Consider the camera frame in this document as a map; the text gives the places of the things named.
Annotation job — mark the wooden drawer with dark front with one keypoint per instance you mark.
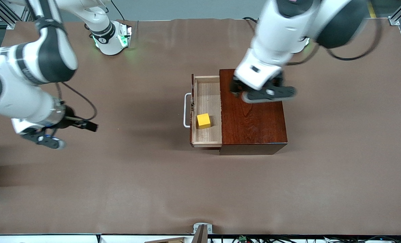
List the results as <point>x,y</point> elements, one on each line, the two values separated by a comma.
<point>207,94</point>

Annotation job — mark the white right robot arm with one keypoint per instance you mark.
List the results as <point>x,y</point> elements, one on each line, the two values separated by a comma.
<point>52,57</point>

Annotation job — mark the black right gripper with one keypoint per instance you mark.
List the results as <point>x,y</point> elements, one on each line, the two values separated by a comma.
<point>68,120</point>

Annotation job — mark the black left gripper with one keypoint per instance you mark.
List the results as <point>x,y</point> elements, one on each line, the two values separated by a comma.
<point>235,88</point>

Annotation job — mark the brown table cover mat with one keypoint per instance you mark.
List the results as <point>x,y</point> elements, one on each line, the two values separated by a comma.
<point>153,185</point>

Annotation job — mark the dark brown wooden cabinet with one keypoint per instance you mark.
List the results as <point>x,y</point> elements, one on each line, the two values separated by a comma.
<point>254,125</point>

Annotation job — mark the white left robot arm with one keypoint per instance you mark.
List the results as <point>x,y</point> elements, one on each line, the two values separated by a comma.
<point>281,33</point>

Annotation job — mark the yellow cube block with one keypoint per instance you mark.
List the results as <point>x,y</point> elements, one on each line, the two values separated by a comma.
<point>203,120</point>

